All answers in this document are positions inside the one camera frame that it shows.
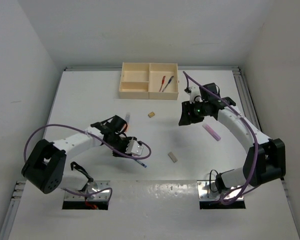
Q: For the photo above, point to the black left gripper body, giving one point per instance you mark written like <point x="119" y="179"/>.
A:
<point x="121" y="143"/>

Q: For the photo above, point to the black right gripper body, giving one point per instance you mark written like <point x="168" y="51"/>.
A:
<point x="194" y="112"/>

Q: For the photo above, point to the blue gel pen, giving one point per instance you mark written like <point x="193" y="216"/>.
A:
<point x="169" y="81"/>

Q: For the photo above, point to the red gel pen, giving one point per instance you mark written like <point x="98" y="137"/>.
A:
<point x="162" y="83"/>

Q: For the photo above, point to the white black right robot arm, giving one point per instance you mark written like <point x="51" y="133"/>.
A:
<point x="266" y="157"/>

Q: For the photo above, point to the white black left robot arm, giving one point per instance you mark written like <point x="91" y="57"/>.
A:
<point x="51" y="165"/>

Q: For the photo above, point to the orange highlighter marker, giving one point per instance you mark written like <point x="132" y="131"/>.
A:
<point x="127" y="119"/>

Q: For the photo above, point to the pink highlighter marker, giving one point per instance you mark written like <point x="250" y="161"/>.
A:
<point x="211" y="132"/>

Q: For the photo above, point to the small tan eraser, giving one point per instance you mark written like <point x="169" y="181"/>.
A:
<point x="151" y="114"/>

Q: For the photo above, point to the grey speckled eraser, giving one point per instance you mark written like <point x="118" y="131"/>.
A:
<point x="172" y="157"/>

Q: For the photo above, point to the cream wooden compartment tray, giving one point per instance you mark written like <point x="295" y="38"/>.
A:
<point x="143" y="81"/>

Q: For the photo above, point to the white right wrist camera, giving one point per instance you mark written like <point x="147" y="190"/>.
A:
<point x="194" y="94"/>

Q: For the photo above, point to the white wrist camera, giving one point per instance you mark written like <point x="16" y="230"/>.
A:
<point x="134" y="148"/>
<point x="194" y="94"/>

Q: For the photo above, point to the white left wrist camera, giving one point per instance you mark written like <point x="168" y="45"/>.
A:
<point x="134" y="148"/>

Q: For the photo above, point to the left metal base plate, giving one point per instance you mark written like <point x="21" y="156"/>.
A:
<point x="97" y="191"/>

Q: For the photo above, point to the metal base plate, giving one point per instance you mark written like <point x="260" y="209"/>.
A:
<point x="207" y="191"/>
<point x="97" y="191"/>

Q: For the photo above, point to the aluminium frame rail right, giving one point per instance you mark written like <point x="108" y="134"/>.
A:
<point x="244" y="100"/>

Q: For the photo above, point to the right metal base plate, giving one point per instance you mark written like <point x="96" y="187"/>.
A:
<point x="207" y="191"/>

